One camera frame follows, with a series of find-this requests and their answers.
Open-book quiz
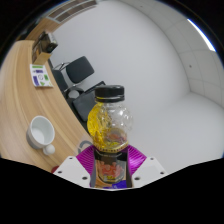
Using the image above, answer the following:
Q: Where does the ceiling light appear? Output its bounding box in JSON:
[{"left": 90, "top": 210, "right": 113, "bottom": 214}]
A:
[{"left": 186, "top": 18, "right": 217, "bottom": 53}]

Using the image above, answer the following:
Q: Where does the black office chair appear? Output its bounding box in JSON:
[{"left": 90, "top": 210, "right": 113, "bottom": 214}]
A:
[{"left": 51, "top": 55, "right": 95, "bottom": 94}]

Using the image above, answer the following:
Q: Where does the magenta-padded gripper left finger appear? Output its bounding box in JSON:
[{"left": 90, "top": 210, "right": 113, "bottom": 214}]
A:
[{"left": 53, "top": 144, "right": 98, "bottom": 189}]

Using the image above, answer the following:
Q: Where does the clear bottle with black cap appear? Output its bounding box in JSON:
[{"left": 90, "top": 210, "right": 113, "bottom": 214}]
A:
[{"left": 86, "top": 84, "right": 134, "bottom": 188}]

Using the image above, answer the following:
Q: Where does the light wooden box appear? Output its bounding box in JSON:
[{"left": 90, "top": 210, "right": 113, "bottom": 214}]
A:
[{"left": 32, "top": 49, "right": 53, "bottom": 66}]

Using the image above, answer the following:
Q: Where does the white and grey mug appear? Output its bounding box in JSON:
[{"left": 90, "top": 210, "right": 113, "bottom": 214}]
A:
[{"left": 25, "top": 115, "right": 57, "bottom": 156}]

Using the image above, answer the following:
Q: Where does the white and green leaflet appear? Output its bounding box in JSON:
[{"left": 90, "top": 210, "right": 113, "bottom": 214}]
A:
[{"left": 29, "top": 63, "right": 54, "bottom": 89}]

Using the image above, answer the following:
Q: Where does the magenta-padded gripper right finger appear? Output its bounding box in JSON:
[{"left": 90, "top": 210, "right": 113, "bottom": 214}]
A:
[{"left": 126, "top": 144, "right": 168, "bottom": 189}]

